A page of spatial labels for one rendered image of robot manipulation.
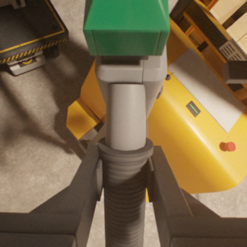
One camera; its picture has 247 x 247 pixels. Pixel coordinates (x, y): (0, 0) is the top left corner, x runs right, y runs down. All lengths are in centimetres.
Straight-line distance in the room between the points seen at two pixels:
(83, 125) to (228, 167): 82
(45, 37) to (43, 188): 109
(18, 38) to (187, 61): 110
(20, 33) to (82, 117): 72
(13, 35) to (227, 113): 136
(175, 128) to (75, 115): 66
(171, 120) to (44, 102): 111
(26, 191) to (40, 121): 53
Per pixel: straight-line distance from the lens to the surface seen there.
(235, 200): 216
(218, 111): 85
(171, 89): 75
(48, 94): 160
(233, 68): 27
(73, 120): 117
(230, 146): 80
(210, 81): 88
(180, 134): 76
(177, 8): 93
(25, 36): 148
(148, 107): 16
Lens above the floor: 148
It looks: 70 degrees down
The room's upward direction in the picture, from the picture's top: 50 degrees clockwise
